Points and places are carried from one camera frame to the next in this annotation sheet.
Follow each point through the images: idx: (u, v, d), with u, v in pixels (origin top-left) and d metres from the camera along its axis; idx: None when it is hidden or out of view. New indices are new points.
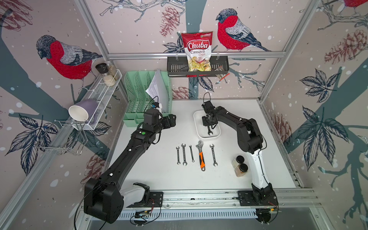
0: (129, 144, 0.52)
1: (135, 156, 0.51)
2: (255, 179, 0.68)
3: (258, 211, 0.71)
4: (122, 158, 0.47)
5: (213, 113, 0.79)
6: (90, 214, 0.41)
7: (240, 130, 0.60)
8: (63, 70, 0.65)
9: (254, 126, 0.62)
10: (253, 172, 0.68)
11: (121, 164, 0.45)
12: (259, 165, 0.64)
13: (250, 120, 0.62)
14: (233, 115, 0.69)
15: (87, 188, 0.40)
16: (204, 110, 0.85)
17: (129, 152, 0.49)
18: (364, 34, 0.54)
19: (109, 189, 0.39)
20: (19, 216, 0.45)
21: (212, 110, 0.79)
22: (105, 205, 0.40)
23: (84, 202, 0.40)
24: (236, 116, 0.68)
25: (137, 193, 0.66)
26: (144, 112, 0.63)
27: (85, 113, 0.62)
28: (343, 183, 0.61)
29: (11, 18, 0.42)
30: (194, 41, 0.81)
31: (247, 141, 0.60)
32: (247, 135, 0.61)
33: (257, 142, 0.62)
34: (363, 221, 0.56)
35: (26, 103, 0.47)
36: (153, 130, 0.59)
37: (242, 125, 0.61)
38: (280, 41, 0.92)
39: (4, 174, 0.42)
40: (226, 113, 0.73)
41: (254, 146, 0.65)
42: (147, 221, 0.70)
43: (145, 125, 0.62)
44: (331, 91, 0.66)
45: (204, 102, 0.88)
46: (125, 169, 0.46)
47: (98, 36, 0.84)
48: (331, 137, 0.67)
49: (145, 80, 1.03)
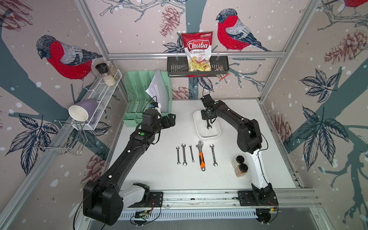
0: (128, 145, 0.52)
1: (134, 158, 0.50)
2: (255, 178, 0.67)
3: (259, 211, 0.71)
4: (121, 160, 0.47)
5: (213, 108, 0.76)
6: (90, 216, 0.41)
7: (241, 131, 0.59)
8: (63, 70, 0.65)
9: (255, 127, 0.61)
10: (253, 172, 0.67)
11: (120, 166, 0.45)
12: (258, 165, 0.64)
13: (251, 120, 0.62)
14: (234, 113, 0.67)
15: (86, 190, 0.40)
16: (204, 104, 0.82)
17: (128, 153, 0.49)
18: (364, 34, 0.54)
19: (109, 192, 0.39)
20: (19, 216, 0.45)
21: (212, 104, 0.76)
22: (105, 207, 0.40)
23: (84, 204, 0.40)
24: (238, 115, 0.66)
25: (137, 193, 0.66)
26: (143, 113, 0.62)
27: (85, 113, 0.62)
28: (343, 183, 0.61)
29: (11, 18, 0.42)
30: (194, 41, 0.81)
31: (247, 142, 0.61)
32: (247, 136, 0.60)
33: (256, 142, 0.63)
34: (363, 221, 0.56)
35: (26, 103, 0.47)
36: (152, 130, 0.58)
37: (243, 125, 0.60)
38: (280, 41, 0.92)
39: (4, 174, 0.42)
40: (227, 109, 0.70)
41: (253, 146, 0.65)
42: (147, 221, 0.70)
43: (144, 125, 0.61)
44: (331, 91, 0.66)
45: (204, 96, 0.84)
46: (124, 171, 0.46)
47: (98, 36, 0.84)
48: (331, 137, 0.67)
49: (145, 80, 1.03)
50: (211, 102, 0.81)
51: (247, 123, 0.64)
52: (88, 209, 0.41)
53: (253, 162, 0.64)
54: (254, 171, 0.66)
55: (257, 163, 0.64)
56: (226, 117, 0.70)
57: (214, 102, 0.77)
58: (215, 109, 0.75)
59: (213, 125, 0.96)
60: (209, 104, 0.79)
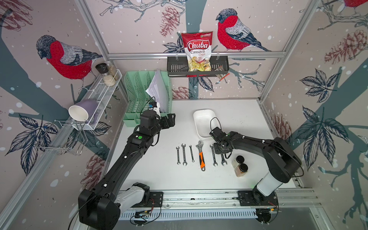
0: (125, 150, 0.50)
1: (131, 163, 0.49)
2: (263, 187, 0.63)
3: (259, 211, 0.71)
4: (118, 166, 0.45)
5: (227, 141, 0.68)
6: (86, 224, 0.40)
7: (269, 158, 0.49)
8: (63, 70, 0.65)
9: (286, 148, 0.49)
10: (265, 181, 0.61)
11: (116, 172, 0.44)
12: (278, 184, 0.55)
13: (276, 141, 0.53)
14: (252, 139, 0.57)
15: (81, 200, 0.39)
16: (215, 138, 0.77)
17: (125, 159, 0.47)
18: (364, 34, 0.54)
19: (103, 202, 0.38)
20: (19, 216, 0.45)
21: (224, 137, 0.69)
22: (100, 216, 0.39)
23: (80, 213, 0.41)
24: (257, 138, 0.56)
25: (138, 194, 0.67)
26: (141, 116, 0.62)
27: (85, 113, 0.62)
28: (344, 184, 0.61)
29: (11, 18, 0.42)
30: (194, 41, 0.81)
31: (286, 168, 0.47)
32: (280, 158, 0.47)
33: (294, 166, 0.48)
34: (363, 221, 0.56)
35: (26, 103, 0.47)
36: (150, 133, 0.56)
37: (269, 148, 0.48)
38: (281, 41, 0.92)
39: (4, 174, 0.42)
40: (242, 137, 0.62)
41: (293, 172, 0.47)
42: (147, 221, 0.70)
43: (142, 128, 0.59)
44: (330, 91, 0.67)
45: (213, 129, 0.77)
46: (120, 178, 0.45)
47: (98, 36, 0.84)
48: (331, 137, 0.67)
49: (145, 80, 1.03)
50: (221, 134, 0.75)
51: (273, 144, 0.53)
52: (84, 217, 0.41)
53: (274, 181, 0.56)
54: (268, 183, 0.60)
55: (278, 183, 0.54)
56: (248, 148, 0.59)
57: (225, 134, 0.70)
58: (229, 140, 0.67)
59: (229, 160, 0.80)
60: (221, 138, 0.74)
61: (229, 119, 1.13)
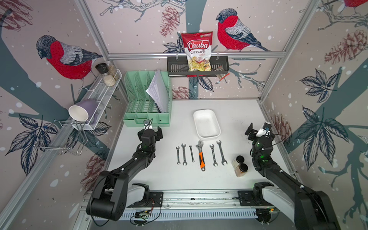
0: (135, 155, 0.59)
1: (141, 163, 0.59)
2: (268, 195, 0.62)
3: (259, 211, 0.71)
4: (130, 163, 0.52)
5: (261, 167, 0.65)
6: (94, 211, 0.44)
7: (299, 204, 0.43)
8: (63, 70, 0.65)
9: (326, 208, 0.42)
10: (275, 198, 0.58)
11: (130, 165, 0.51)
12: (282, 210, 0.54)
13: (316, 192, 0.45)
14: (290, 178, 0.51)
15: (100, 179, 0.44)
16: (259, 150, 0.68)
17: (135, 160, 0.55)
18: (364, 34, 0.54)
19: (121, 178, 0.44)
20: (19, 216, 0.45)
21: (261, 162, 0.64)
22: (114, 194, 0.42)
23: (93, 194, 0.42)
24: (296, 180, 0.49)
25: (138, 191, 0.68)
26: (142, 135, 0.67)
27: (85, 113, 0.62)
28: (344, 184, 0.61)
29: (11, 18, 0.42)
30: (194, 41, 0.81)
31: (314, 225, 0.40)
32: (312, 212, 0.41)
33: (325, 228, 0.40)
34: (363, 221, 0.56)
35: (26, 103, 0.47)
36: (152, 150, 0.68)
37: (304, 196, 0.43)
38: (280, 41, 0.92)
39: (4, 174, 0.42)
40: (279, 171, 0.55)
41: None
42: (147, 221, 0.70)
43: (144, 145, 0.70)
44: (331, 91, 0.67)
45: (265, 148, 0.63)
46: (134, 168, 0.53)
47: (98, 36, 0.84)
48: (331, 137, 0.67)
49: (145, 80, 1.03)
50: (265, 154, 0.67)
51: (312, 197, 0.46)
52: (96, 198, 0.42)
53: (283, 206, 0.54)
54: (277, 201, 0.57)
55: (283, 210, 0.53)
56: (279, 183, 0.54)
57: (264, 157, 0.67)
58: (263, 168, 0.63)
59: (228, 159, 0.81)
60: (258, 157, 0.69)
61: (229, 119, 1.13)
